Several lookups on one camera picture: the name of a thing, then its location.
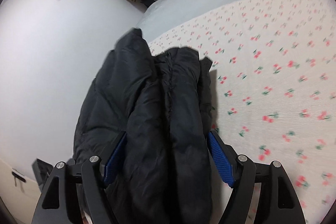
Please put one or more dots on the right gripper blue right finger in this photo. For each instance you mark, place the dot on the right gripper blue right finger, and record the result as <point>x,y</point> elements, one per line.
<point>278,202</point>

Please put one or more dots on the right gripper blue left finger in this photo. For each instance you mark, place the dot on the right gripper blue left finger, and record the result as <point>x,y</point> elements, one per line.
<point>59,202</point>

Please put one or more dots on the black quilted puffer jacket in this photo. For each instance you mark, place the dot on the black quilted puffer jacket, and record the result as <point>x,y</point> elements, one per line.
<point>163,104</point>

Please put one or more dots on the cherry print bed sheet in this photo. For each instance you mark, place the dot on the cherry print bed sheet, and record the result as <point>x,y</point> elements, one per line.
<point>274,86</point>

